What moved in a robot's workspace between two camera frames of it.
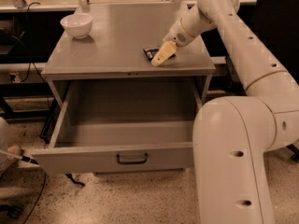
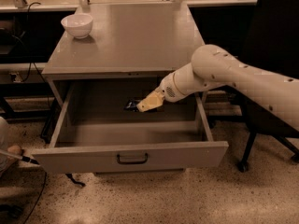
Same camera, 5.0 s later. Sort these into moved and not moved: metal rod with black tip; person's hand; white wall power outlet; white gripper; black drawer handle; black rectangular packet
Moved: black rectangular packet; white gripper
Not moved: black drawer handle; person's hand; white wall power outlet; metal rod with black tip
